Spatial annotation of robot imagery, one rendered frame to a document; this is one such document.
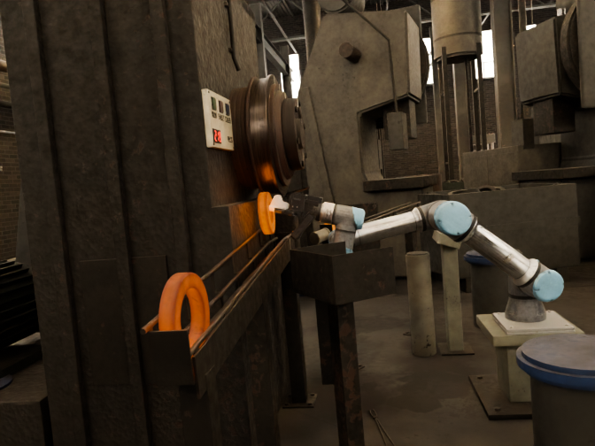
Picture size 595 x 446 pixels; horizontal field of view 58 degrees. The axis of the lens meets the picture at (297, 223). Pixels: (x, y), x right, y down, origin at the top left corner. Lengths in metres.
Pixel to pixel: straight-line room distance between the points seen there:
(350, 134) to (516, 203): 1.51
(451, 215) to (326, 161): 3.03
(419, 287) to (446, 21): 8.60
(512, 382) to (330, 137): 3.12
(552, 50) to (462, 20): 5.63
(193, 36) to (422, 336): 1.81
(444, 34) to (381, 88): 6.25
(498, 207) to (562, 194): 0.51
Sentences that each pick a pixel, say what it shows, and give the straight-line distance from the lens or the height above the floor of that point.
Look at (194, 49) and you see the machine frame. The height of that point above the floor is 1.36.
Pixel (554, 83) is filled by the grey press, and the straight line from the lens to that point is 5.40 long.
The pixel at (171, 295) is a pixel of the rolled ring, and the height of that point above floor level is 0.73.
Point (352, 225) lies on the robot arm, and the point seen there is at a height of 0.76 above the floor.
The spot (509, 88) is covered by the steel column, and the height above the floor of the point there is 2.30.
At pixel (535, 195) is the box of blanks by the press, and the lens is 4.38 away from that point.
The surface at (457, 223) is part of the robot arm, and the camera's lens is 1.95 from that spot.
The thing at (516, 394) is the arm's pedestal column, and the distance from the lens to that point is 2.31.
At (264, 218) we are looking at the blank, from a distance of 1.89.
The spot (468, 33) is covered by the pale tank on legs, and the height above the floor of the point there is 3.37.
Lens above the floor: 0.93
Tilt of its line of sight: 4 degrees down
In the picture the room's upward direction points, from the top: 5 degrees counter-clockwise
